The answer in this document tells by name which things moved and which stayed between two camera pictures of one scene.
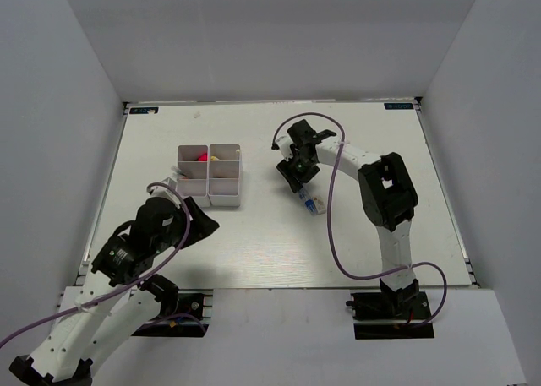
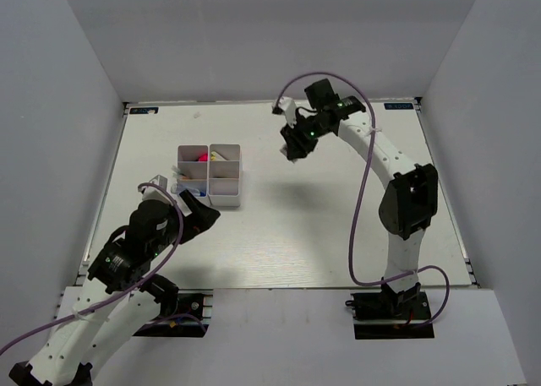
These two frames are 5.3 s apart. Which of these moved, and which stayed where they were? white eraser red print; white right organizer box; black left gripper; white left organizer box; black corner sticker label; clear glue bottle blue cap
Moved: white eraser red print; clear glue bottle blue cap
Stayed: black corner sticker label; white right organizer box; white left organizer box; black left gripper
